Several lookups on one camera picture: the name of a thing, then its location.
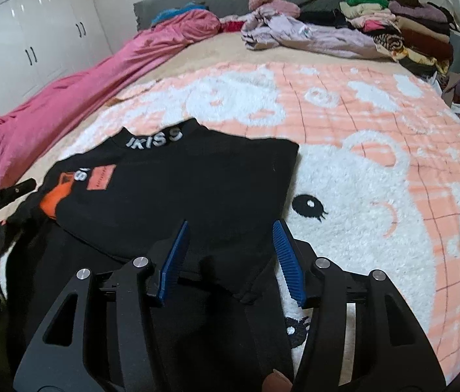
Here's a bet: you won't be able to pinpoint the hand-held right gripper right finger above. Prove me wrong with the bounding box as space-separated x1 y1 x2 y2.
273 218 447 392

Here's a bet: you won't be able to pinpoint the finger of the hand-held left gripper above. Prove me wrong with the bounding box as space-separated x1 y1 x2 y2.
0 179 37 229

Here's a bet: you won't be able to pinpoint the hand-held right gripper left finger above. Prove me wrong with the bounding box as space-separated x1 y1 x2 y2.
13 220 192 392

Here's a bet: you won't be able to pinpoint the black printed t-shirt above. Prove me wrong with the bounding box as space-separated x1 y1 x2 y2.
0 118 300 392

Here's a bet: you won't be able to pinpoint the pile of folded clothes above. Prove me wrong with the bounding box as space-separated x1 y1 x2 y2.
338 0 459 78

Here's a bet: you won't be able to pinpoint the person's right hand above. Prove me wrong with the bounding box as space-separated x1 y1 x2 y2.
262 368 293 392

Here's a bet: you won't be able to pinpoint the pink duvet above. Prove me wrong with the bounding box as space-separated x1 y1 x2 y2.
0 9 222 201

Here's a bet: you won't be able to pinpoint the pink white bear blanket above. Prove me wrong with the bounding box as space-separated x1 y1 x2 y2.
9 63 460 388

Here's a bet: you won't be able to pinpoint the white wardrobe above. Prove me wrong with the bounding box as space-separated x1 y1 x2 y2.
0 0 112 131

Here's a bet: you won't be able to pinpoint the teal cloth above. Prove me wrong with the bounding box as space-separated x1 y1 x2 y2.
151 2 208 25

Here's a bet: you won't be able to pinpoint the lilac garment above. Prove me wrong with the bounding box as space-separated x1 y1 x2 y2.
241 6 381 60

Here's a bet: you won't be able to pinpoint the red cloth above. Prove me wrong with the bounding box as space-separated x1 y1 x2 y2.
219 18 247 33

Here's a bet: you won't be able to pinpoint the black garment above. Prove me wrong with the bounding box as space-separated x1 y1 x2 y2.
297 8 349 29

